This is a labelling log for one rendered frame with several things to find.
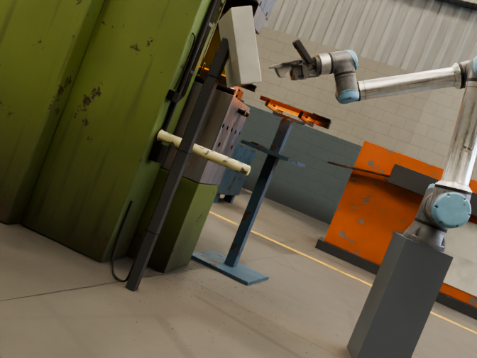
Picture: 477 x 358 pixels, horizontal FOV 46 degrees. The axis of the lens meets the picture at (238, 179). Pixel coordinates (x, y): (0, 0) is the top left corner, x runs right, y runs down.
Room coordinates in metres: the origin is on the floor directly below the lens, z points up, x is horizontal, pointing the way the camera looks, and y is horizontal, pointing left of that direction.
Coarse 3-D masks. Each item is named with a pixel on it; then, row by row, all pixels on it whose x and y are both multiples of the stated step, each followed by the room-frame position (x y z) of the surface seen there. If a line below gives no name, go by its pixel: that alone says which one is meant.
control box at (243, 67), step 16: (224, 16) 2.25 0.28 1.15; (240, 16) 2.11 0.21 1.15; (224, 32) 2.30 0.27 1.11; (240, 32) 2.11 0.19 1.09; (240, 48) 2.12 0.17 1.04; (256, 48) 2.13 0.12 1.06; (240, 64) 2.12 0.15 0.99; (256, 64) 2.13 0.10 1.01; (240, 80) 2.13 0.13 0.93; (256, 80) 2.14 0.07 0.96
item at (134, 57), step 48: (144, 0) 2.52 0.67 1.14; (192, 0) 2.47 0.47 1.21; (96, 48) 2.55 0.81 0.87; (144, 48) 2.50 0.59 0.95; (192, 48) 2.55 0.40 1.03; (96, 96) 2.53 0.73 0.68; (144, 96) 2.48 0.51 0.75; (96, 144) 2.51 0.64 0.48; (144, 144) 2.47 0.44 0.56; (48, 192) 2.54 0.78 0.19; (96, 192) 2.49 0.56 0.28; (144, 192) 2.64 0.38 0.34; (96, 240) 2.48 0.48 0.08
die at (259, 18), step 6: (228, 0) 2.78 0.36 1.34; (234, 0) 2.77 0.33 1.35; (240, 0) 2.76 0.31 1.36; (228, 6) 2.77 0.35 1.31; (234, 6) 2.77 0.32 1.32; (252, 6) 2.75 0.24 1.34; (258, 6) 2.75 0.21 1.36; (222, 12) 2.78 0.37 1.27; (258, 12) 2.79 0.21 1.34; (258, 18) 2.82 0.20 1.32; (264, 18) 2.91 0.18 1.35; (258, 24) 2.86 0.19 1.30; (258, 30) 2.89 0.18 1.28
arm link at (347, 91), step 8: (344, 72) 2.43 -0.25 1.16; (352, 72) 2.44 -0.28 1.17; (336, 80) 2.45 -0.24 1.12; (344, 80) 2.43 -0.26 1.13; (352, 80) 2.43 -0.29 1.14; (336, 88) 2.46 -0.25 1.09; (344, 88) 2.43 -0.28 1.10; (352, 88) 2.43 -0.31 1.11; (344, 96) 2.43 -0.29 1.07; (352, 96) 2.43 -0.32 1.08
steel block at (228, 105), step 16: (192, 96) 2.74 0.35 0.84; (224, 96) 2.70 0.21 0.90; (208, 112) 2.72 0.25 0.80; (224, 112) 2.70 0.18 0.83; (176, 128) 2.74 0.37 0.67; (208, 128) 2.71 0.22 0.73; (224, 128) 2.75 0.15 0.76; (240, 128) 3.02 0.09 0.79; (208, 144) 2.70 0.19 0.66; (224, 144) 2.86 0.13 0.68; (192, 160) 2.71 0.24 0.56; (192, 176) 2.71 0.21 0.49; (208, 176) 2.80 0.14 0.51
